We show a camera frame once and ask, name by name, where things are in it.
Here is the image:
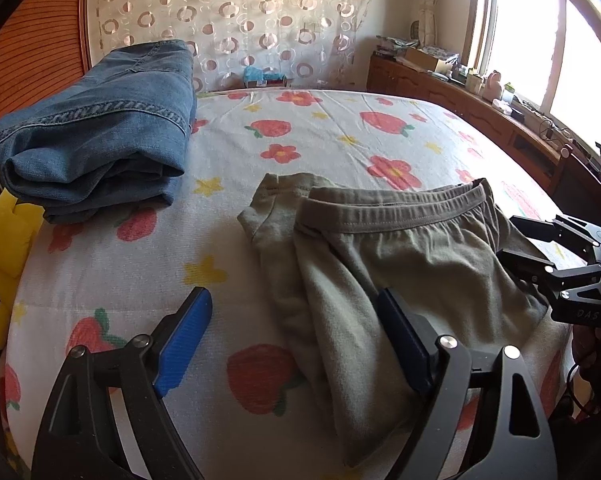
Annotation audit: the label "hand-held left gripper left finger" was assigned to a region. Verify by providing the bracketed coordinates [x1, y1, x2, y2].
[30, 286, 214, 480]

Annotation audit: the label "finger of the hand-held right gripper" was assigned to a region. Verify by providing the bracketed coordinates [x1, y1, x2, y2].
[497, 250, 601, 326]
[509, 215, 601, 263]

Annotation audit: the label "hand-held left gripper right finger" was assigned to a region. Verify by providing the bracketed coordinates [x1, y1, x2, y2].
[377, 287, 556, 480]

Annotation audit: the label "grey-green pants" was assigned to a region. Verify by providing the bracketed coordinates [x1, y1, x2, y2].
[238, 172, 556, 468]

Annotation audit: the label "window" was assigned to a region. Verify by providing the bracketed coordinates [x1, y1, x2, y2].
[467, 0, 601, 146]

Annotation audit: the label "wooden cabinet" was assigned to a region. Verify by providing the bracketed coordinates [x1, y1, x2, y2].
[366, 54, 601, 201]

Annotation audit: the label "yellow plush toy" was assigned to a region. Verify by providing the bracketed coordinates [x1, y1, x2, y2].
[0, 191, 46, 348]

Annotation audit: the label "floral bed sheet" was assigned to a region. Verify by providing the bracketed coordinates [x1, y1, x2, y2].
[0, 87, 588, 480]

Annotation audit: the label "folded blue jeans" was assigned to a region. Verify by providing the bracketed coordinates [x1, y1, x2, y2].
[0, 40, 198, 225]

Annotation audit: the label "cardboard box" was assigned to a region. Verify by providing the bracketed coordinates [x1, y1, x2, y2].
[404, 47, 453, 72]

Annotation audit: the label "blue packet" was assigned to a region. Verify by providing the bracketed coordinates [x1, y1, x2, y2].
[243, 66, 287, 90]

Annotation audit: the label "narrow patterned curtain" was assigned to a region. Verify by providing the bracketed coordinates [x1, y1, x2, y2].
[415, 0, 438, 43]

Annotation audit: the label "wooden slatted panel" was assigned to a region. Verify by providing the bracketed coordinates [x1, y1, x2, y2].
[0, 0, 94, 161]

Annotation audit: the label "sheer curtain with circles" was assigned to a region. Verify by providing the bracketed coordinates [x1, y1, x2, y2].
[88, 0, 371, 93]

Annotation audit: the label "red and black cable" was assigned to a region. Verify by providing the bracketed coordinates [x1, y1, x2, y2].
[566, 355, 601, 413]

